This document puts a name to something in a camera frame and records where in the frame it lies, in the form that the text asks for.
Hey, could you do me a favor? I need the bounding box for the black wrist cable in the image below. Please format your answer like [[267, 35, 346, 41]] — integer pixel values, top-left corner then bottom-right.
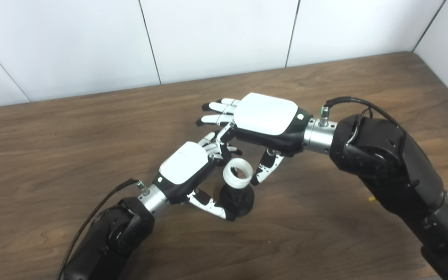
[[56, 178, 147, 280], [321, 96, 403, 130]]

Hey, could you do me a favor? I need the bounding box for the white ring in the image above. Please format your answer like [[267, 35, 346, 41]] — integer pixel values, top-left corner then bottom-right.
[[223, 159, 254, 190]]

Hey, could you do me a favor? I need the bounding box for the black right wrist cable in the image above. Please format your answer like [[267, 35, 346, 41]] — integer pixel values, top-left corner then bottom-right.
[[321, 96, 403, 130]]

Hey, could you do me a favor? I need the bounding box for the white and black right hand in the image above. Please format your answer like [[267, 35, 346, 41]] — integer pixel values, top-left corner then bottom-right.
[[196, 93, 313, 186]]

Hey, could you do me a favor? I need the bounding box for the round black part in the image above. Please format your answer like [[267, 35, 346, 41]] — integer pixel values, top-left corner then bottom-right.
[[219, 182, 255, 217]]

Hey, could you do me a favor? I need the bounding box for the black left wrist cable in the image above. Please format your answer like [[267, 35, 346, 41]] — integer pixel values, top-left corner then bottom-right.
[[56, 178, 147, 280]]

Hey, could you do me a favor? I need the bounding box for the white and black left hand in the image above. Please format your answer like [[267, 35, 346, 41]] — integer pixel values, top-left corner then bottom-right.
[[152, 131, 244, 221]]

